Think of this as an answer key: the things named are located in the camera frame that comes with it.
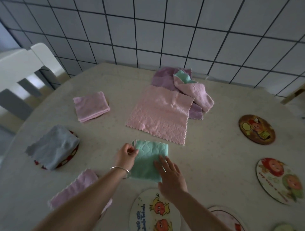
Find golden door frame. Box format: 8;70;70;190
280;83;305;105

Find white ice cream coaster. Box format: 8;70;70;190
129;188;181;231

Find person's right hand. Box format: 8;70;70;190
153;156;189;203

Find green cartoon coaster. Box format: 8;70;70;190
271;222;296;231

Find dark brown round coaster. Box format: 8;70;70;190
239;115;276;146

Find person's left hand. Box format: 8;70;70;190
114;142;139;172

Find red bordered round coaster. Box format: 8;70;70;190
33;130;79;171

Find person's right forearm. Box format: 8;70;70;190
171;191;232;231

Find person's left forearm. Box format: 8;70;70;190
32;169;130;231

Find silver bangle bracelet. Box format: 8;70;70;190
109;166;132;179

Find two faces round coaster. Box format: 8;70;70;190
256;157;305;206

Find pink rimmed cartoon coaster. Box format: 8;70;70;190
207;206;246;231

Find beige round coaster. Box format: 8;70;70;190
89;97;110;119

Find white wooden chair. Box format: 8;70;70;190
0;43;70;134

